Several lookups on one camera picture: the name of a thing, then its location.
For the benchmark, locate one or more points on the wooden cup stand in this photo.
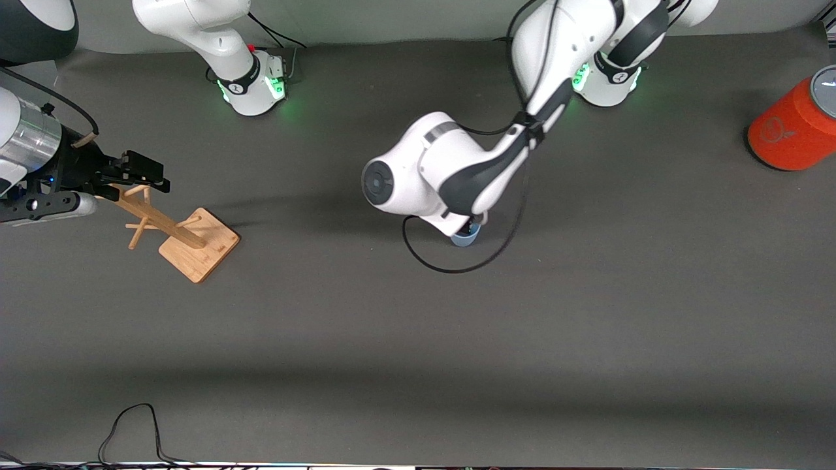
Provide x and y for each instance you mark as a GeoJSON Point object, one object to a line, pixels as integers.
{"type": "Point", "coordinates": [196, 251]}

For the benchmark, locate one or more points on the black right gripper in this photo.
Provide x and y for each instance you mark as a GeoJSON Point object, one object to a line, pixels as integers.
{"type": "Point", "coordinates": [77, 167]}

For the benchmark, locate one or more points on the light blue cup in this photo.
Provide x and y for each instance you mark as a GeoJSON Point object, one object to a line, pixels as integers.
{"type": "Point", "coordinates": [464, 241]}

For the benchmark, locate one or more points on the orange cylindrical can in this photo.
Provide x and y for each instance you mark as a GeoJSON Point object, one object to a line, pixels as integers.
{"type": "Point", "coordinates": [793, 134]}

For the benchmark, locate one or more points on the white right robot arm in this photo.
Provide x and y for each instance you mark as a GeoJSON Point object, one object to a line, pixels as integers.
{"type": "Point", "coordinates": [196, 26]}

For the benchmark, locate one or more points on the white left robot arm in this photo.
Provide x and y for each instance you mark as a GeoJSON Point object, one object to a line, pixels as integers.
{"type": "Point", "coordinates": [457, 163]}

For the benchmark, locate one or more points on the dark metal frame rail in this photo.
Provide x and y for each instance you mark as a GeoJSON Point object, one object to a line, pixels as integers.
{"type": "Point", "coordinates": [829, 29]}

